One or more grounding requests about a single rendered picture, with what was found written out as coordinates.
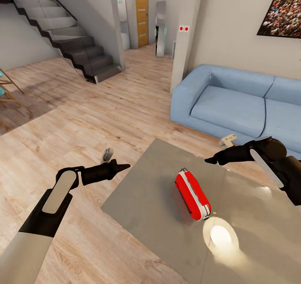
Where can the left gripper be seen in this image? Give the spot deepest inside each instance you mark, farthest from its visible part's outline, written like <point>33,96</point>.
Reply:
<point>108,171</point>

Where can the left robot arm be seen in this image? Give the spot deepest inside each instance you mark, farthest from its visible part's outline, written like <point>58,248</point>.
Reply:
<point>21,261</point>

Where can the coffee table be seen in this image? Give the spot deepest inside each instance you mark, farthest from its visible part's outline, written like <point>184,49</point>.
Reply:
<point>252,236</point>

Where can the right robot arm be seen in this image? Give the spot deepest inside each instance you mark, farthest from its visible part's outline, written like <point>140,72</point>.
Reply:
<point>270,154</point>

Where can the radio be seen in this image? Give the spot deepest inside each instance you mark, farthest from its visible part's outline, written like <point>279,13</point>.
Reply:
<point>196,202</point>

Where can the picture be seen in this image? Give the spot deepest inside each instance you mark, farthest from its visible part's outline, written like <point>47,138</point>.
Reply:
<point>283,19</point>

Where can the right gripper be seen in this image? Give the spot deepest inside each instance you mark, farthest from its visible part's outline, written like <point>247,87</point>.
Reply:
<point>225,156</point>

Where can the sofa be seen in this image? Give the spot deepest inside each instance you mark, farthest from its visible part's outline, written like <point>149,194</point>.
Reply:
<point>219,101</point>

